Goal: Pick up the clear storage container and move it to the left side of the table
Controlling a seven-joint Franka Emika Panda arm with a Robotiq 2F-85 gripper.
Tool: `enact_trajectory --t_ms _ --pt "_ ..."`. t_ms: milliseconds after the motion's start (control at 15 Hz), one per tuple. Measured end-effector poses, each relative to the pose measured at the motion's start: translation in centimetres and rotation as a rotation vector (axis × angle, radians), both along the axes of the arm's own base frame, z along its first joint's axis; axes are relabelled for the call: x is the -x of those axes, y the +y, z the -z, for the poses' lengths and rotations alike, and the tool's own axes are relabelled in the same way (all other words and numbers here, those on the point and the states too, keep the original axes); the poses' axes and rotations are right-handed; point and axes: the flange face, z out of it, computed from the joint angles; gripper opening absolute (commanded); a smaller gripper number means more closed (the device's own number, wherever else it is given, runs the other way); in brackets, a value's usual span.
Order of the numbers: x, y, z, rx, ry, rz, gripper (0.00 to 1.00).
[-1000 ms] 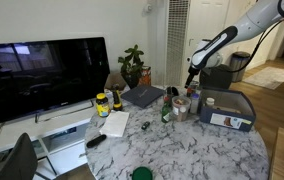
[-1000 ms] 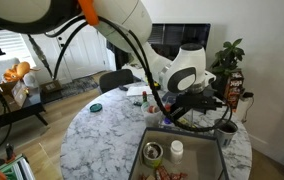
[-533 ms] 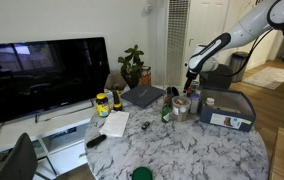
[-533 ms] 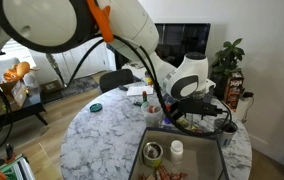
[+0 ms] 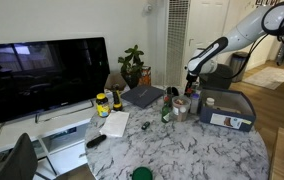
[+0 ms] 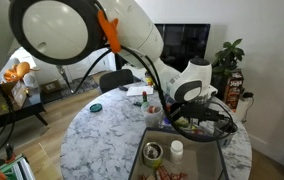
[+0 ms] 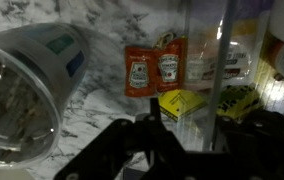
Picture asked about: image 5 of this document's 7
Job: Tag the white wall thermostat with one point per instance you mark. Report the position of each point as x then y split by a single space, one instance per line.
147 8

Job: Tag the white paper sheet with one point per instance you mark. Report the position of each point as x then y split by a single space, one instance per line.
115 123

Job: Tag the black flat screen television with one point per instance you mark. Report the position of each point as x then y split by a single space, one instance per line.
42 76

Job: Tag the grey trash can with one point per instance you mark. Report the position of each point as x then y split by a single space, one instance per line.
238 66

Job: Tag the black and yellow bottle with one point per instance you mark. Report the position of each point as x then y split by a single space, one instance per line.
117 100

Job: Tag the yellow lid vitamin bottle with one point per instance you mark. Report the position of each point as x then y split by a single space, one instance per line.
102 106

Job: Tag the purple lid jar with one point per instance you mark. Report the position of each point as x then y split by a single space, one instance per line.
194 104

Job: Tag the small black key fob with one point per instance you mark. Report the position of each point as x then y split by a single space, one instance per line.
145 125

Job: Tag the brown paper bag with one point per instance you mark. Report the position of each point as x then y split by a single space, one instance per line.
115 80

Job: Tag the white door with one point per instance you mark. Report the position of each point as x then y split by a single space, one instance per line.
205 23

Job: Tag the white wall heater grille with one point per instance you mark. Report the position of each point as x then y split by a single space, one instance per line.
177 40

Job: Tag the black chair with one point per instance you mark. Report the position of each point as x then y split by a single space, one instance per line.
18 160

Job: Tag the black picture frame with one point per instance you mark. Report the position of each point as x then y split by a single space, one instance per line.
262 2

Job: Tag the clear round plastic tub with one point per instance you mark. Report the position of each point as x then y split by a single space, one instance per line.
181 108

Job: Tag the black ottoman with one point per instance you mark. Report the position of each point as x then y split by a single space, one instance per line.
220 78

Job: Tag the white pill bottle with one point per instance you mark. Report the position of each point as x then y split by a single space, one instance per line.
210 102

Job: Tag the green glass bottle red cap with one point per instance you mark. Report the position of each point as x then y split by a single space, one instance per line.
166 113

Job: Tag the black remote control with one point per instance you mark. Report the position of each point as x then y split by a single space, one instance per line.
96 141

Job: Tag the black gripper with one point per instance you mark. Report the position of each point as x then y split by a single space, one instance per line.
190 82

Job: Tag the black frying pan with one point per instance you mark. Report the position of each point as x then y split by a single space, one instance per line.
171 91

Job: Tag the green potted plant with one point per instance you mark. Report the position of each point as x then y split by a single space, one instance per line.
132 63

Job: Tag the white television cabinet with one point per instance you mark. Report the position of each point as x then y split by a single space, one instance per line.
22 128

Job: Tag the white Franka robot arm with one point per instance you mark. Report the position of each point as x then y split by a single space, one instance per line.
245 31

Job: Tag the clear storage container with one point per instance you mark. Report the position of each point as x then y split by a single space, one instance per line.
182 115

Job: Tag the orange carton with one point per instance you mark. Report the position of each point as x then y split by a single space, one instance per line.
146 76

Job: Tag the beige floor rug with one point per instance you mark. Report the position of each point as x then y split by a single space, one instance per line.
268 77

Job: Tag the round green lid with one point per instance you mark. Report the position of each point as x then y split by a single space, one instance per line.
142 174

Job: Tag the blue cardboard shoe box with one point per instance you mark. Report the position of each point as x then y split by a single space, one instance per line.
228 120

